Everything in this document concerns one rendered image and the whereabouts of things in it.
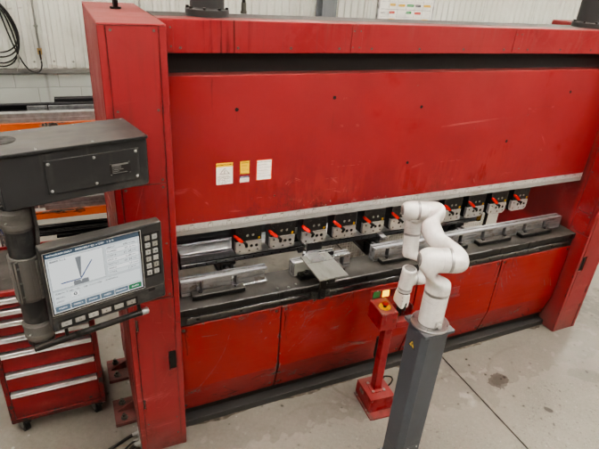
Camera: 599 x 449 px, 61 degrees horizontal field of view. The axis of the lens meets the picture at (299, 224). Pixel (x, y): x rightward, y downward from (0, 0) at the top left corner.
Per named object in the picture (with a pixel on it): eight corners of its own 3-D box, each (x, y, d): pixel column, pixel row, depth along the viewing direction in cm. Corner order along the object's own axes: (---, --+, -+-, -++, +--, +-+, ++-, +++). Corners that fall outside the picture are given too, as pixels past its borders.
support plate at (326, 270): (319, 281, 278) (319, 280, 277) (299, 257, 299) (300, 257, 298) (348, 275, 285) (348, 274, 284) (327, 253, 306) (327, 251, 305)
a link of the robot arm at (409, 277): (411, 281, 296) (396, 281, 294) (415, 263, 289) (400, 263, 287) (415, 290, 289) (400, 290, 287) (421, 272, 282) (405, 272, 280)
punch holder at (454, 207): (440, 222, 330) (446, 200, 323) (432, 216, 337) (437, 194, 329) (458, 219, 336) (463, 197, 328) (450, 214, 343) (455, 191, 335)
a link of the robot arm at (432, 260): (453, 299, 237) (463, 256, 226) (414, 298, 235) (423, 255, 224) (445, 285, 247) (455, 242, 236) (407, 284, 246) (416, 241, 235)
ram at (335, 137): (168, 238, 255) (160, 76, 218) (166, 231, 261) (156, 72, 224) (580, 180, 372) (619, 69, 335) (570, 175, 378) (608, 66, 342)
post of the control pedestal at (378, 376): (373, 390, 326) (386, 323, 301) (370, 384, 331) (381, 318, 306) (381, 388, 328) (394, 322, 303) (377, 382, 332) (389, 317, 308)
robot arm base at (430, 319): (456, 330, 246) (465, 299, 237) (424, 338, 239) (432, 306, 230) (433, 307, 261) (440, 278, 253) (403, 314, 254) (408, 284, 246)
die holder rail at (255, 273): (181, 297, 275) (180, 282, 271) (178, 291, 280) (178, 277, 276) (266, 281, 295) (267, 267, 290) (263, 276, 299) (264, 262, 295)
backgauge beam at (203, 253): (180, 271, 297) (179, 256, 293) (175, 258, 309) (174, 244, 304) (480, 221, 387) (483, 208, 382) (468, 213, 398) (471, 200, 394)
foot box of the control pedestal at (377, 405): (370, 421, 319) (373, 407, 313) (353, 392, 339) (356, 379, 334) (397, 414, 325) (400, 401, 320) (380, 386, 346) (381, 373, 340)
